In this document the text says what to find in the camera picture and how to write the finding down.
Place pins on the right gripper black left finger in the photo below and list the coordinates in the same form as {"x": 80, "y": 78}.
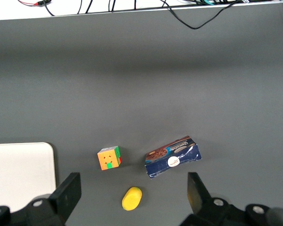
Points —
{"x": 68, "y": 193}

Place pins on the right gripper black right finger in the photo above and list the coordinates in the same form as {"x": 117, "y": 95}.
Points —
{"x": 198, "y": 195}

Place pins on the blue cookie box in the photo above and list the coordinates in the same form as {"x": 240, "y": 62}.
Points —
{"x": 169, "y": 162}

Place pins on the white rectangular tray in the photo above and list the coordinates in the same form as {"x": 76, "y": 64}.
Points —
{"x": 19, "y": 169}

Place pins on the multicoloured puzzle cube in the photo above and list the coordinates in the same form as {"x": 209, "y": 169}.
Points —
{"x": 108, "y": 160}

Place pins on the yellow lemon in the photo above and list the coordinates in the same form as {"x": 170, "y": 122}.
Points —
{"x": 132, "y": 199}

